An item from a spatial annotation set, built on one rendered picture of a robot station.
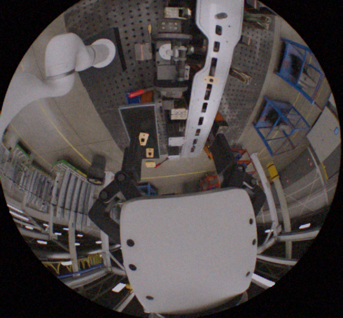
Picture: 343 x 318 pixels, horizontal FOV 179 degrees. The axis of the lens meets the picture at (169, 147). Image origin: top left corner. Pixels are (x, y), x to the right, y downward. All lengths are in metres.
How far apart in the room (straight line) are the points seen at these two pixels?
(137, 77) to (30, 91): 0.69
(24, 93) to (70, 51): 0.18
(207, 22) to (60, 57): 0.53
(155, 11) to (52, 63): 0.64
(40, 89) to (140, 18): 0.67
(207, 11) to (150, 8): 0.40
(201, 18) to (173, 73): 0.31
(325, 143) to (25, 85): 8.48
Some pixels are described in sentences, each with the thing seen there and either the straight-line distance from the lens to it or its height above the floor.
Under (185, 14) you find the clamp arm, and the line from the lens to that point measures 0.43.
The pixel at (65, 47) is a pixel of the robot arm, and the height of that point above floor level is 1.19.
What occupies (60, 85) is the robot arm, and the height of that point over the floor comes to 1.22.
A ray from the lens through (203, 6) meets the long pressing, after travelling 0.58.
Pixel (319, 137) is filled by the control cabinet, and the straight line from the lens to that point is 8.22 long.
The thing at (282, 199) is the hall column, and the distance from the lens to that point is 7.61.
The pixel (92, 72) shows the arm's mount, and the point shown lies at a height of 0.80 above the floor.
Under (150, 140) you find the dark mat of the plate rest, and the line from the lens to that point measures 0.53.
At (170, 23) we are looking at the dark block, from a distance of 0.40.
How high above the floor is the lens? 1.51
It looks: 37 degrees down
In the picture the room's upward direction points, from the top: 174 degrees clockwise
